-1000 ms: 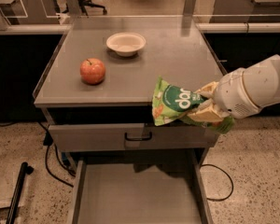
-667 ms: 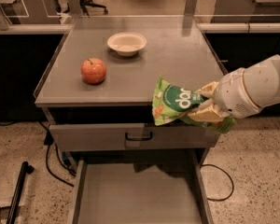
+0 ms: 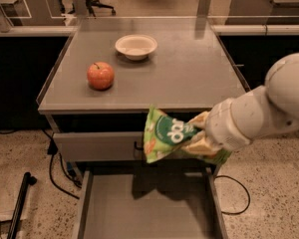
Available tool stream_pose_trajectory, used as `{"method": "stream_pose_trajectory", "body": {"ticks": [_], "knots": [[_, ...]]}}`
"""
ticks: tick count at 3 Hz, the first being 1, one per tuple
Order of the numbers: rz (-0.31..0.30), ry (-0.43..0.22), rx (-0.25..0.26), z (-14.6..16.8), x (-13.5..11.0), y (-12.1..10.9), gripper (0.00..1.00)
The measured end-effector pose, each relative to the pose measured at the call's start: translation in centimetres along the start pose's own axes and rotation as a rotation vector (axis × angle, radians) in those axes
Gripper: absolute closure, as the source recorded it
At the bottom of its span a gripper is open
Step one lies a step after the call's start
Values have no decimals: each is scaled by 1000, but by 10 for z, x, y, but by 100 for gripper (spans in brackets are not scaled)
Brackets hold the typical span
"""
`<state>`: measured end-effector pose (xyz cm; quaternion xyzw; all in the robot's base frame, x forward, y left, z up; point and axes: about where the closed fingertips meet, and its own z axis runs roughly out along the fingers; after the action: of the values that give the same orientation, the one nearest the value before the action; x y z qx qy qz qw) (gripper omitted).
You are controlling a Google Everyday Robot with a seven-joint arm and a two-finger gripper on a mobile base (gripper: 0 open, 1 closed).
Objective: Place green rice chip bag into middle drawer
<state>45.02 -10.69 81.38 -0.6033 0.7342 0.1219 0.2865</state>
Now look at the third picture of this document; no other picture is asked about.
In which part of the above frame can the red apple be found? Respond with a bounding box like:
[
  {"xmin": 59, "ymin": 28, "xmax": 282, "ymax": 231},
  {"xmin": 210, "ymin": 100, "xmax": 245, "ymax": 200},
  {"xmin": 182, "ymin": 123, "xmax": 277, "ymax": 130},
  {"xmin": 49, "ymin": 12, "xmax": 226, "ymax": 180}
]
[{"xmin": 87, "ymin": 62, "xmax": 115, "ymax": 91}]

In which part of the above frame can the black floor cable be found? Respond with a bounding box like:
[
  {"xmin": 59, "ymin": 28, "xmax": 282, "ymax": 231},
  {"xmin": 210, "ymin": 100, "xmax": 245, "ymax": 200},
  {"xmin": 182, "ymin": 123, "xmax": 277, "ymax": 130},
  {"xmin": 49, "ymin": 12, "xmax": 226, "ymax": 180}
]
[
  {"xmin": 40, "ymin": 128, "xmax": 83, "ymax": 200},
  {"xmin": 214, "ymin": 174, "xmax": 251, "ymax": 216}
]

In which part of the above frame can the open grey middle drawer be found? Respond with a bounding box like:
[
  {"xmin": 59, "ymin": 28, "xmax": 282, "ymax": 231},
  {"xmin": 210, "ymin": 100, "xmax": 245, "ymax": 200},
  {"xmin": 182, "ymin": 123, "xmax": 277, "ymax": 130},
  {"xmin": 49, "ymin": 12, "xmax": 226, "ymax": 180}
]
[{"xmin": 71, "ymin": 164, "xmax": 229, "ymax": 239}]

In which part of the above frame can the black floor cable left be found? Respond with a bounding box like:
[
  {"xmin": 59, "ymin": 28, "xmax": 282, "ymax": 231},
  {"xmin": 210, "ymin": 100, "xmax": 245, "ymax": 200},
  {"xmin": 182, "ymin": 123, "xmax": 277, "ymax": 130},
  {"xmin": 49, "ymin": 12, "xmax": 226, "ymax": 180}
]
[{"xmin": 40, "ymin": 128, "xmax": 83, "ymax": 200}]

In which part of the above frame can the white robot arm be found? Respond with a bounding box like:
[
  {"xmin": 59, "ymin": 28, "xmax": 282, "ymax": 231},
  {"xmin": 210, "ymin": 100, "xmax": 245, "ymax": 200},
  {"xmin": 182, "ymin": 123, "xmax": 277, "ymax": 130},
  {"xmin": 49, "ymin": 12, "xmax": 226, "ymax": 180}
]
[{"xmin": 183, "ymin": 53, "xmax": 299, "ymax": 155}]

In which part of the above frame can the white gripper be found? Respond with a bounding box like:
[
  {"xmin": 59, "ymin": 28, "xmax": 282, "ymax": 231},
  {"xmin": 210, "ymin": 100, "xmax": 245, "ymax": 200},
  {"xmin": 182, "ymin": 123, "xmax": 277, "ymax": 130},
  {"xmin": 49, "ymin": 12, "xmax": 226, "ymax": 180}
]
[{"xmin": 181, "ymin": 99, "xmax": 251, "ymax": 156}]

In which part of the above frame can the grey metal drawer cabinet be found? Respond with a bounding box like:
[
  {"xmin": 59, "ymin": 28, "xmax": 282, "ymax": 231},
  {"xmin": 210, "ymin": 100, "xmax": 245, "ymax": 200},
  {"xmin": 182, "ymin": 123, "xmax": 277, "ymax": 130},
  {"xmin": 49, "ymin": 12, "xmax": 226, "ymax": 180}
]
[{"xmin": 35, "ymin": 16, "xmax": 252, "ymax": 181}]

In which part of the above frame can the clear acrylic barrier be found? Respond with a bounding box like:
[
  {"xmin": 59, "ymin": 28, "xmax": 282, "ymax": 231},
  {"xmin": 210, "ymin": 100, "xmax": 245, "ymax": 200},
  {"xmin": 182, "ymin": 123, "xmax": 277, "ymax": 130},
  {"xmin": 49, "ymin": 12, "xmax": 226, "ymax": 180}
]
[{"xmin": 0, "ymin": 0, "xmax": 299, "ymax": 36}]

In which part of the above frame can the green rice chip bag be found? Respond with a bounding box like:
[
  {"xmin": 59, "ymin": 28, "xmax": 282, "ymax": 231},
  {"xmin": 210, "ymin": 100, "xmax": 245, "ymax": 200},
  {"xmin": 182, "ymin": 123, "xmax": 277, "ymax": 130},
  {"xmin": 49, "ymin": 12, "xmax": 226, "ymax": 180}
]
[{"xmin": 144, "ymin": 107, "xmax": 231, "ymax": 165}]

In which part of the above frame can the black pole on floor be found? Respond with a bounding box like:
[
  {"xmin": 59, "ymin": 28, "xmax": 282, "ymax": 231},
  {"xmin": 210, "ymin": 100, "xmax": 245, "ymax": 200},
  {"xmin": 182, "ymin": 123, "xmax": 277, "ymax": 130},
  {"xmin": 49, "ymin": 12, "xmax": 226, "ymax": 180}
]
[{"xmin": 7, "ymin": 172, "xmax": 37, "ymax": 239}]

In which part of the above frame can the black drawer handle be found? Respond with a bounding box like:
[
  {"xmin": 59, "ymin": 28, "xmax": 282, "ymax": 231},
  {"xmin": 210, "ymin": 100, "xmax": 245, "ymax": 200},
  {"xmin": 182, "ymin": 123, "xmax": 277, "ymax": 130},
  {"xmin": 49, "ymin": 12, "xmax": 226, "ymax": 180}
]
[{"xmin": 134, "ymin": 141, "xmax": 144, "ymax": 151}]

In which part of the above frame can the grey top drawer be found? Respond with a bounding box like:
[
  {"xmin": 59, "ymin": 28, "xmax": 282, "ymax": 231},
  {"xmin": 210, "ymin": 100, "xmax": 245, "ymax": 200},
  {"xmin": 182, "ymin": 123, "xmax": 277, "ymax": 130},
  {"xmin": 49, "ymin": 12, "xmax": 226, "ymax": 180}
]
[{"xmin": 53, "ymin": 131, "xmax": 143, "ymax": 162}]

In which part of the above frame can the black floor cable right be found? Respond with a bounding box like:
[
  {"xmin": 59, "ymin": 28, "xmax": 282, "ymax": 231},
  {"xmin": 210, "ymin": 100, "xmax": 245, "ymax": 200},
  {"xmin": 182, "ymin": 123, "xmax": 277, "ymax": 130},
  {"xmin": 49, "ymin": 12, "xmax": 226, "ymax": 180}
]
[{"xmin": 214, "ymin": 174, "xmax": 251, "ymax": 216}]

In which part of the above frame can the white paper bowl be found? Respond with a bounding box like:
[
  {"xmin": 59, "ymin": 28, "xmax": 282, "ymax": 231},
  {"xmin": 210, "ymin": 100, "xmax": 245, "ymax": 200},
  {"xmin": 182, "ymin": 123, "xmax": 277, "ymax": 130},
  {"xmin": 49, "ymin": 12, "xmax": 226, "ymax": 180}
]
[{"xmin": 115, "ymin": 35, "xmax": 157, "ymax": 61}]

